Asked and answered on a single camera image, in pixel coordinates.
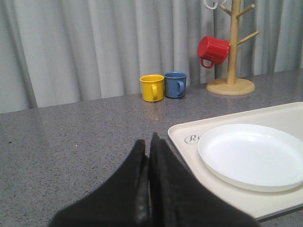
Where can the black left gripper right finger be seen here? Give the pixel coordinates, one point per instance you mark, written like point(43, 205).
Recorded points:
point(178, 199)

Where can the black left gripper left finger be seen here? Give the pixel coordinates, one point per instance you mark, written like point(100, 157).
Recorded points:
point(121, 201)

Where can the white round plate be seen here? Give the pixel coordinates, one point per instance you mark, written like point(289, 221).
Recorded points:
point(253, 157)

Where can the cream rabbit serving tray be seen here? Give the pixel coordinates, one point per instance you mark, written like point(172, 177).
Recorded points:
point(260, 205)

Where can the yellow mug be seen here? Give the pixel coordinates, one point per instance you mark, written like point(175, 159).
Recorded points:
point(152, 87)

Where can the blue mug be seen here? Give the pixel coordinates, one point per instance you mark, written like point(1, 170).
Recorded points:
point(175, 84)

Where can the wooden mug tree stand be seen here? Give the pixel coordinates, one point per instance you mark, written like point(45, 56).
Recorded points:
point(233, 86)

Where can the red mug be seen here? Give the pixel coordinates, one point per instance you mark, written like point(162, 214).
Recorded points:
point(212, 51)

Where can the grey curtain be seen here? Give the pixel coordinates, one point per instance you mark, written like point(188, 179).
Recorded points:
point(56, 52)

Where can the white mug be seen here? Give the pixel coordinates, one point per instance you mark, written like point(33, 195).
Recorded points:
point(213, 4)

